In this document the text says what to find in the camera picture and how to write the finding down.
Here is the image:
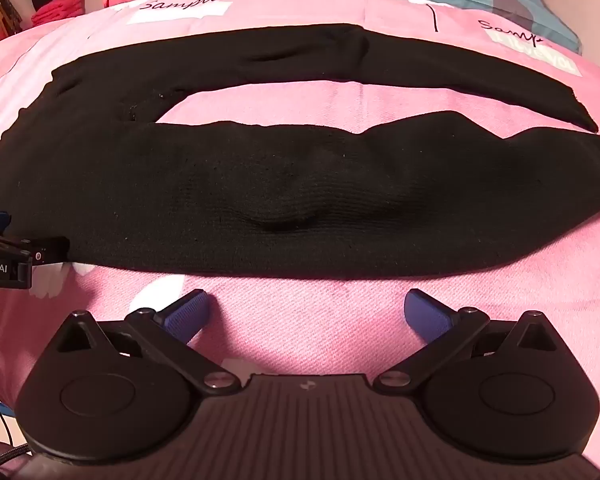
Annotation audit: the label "black cable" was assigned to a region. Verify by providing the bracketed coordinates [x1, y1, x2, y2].
[0, 381, 31, 455]

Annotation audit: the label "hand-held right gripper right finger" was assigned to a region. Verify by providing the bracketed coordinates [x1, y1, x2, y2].
[374, 288, 556, 394]

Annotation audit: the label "teal patterned pillow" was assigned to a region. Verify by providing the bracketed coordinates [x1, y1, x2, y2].
[300, 0, 584, 54]

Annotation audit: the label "red folded cloth stack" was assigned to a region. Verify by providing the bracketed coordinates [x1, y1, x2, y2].
[32, 0, 86, 29]

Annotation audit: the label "pink printed bed sheet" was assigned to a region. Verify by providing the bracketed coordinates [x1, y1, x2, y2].
[0, 0, 600, 461]

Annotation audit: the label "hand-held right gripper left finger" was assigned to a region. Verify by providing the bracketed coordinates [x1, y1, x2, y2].
[55, 288, 239, 393]

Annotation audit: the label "black pants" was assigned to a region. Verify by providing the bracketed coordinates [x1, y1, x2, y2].
[0, 22, 600, 281]

